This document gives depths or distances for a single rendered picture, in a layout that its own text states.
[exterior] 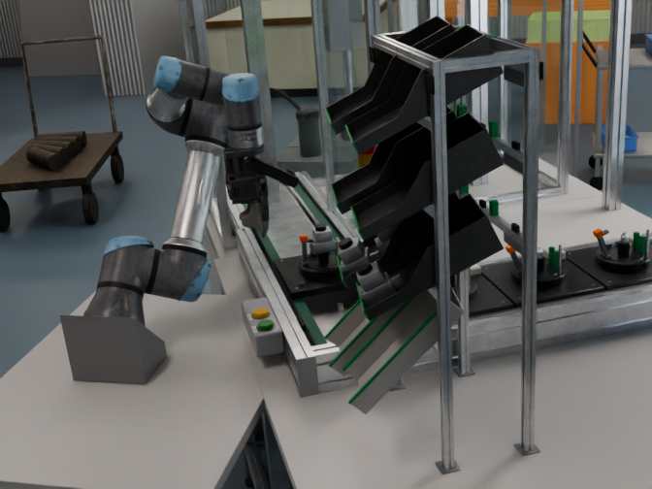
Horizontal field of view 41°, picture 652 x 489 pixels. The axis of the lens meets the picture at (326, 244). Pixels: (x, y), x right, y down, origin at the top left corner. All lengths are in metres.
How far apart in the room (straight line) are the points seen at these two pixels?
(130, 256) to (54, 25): 9.95
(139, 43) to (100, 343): 7.98
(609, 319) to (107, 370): 1.24
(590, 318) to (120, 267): 1.16
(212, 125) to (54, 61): 9.79
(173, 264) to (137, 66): 7.87
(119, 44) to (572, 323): 8.31
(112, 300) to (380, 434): 0.73
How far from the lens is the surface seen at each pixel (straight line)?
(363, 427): 1.91
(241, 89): 1.84
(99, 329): 2.15
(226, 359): 2.23
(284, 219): 2.95
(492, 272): 2.34
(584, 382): 2.08
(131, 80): 10.09
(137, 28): 9.98
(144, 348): 2.16
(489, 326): 2.11
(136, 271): 2.20
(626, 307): 2.28
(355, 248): 1.75
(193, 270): 2.22
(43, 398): 2.23
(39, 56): 12.16
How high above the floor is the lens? 1.93
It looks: 22 degrees down
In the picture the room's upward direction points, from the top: 5 degrees counter-clockwise
